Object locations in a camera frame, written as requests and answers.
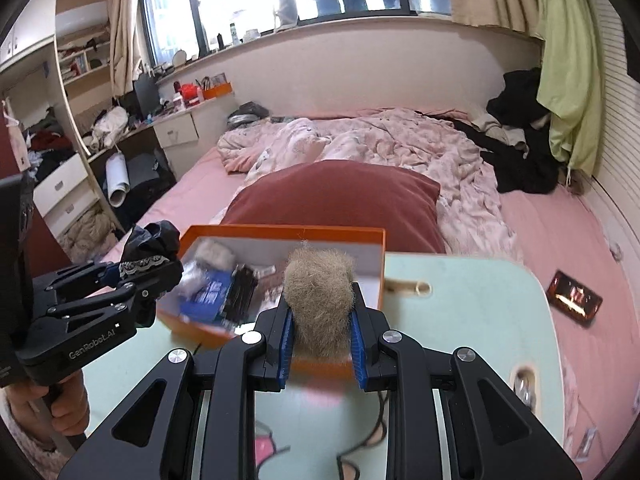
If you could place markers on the person left hand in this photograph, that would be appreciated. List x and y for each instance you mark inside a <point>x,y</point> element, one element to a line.
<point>70,411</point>

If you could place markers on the white pink fluffy scrunchie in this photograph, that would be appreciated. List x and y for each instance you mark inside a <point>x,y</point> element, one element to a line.
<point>214,255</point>

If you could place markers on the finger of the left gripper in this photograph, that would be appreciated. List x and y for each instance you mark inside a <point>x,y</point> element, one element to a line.
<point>86,277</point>
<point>132,302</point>

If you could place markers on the brown fur scrunchie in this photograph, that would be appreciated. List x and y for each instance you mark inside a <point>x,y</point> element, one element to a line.
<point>318,289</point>

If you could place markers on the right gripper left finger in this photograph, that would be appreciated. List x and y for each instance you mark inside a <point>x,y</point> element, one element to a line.
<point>193,415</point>

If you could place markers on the green hanging cloth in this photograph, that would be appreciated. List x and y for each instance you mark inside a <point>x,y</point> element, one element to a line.
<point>571,86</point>

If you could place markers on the blue square tin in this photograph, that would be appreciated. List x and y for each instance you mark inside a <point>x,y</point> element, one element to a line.
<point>206,306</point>

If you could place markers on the orange box on cabinet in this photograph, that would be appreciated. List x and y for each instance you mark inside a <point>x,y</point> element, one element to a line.
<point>217,91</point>

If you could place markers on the white bedside drawer cabinet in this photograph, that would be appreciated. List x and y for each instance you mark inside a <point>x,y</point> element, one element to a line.
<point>187,136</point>

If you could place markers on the black pouch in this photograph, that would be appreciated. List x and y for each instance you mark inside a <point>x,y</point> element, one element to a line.
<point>240,295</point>

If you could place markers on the black clothes pile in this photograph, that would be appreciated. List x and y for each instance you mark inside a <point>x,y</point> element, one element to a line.
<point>512,132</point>

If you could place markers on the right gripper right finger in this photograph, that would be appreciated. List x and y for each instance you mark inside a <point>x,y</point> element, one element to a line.
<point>448,410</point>

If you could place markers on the brown snack packet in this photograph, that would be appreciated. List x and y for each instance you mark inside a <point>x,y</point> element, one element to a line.
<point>574,299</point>

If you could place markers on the dark red pillow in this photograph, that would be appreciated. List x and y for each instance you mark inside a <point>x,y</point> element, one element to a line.
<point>348,194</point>

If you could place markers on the white paper roll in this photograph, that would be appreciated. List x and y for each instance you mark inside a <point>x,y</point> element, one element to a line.
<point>117,179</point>

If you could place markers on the orange cardboard box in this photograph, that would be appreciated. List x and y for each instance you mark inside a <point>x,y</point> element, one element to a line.
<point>267,245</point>

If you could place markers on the pink floral duvet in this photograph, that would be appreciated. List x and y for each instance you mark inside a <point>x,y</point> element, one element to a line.
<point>468,207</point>

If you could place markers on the clear plastic wrap bundle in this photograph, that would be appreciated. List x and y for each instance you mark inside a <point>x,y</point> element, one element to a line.
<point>195,276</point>

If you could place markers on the black satin lace scrunchie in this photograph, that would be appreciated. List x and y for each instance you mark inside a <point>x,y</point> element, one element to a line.
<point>147,247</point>

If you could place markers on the red container on cabinet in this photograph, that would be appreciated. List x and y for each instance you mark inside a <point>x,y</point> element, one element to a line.
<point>192,94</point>

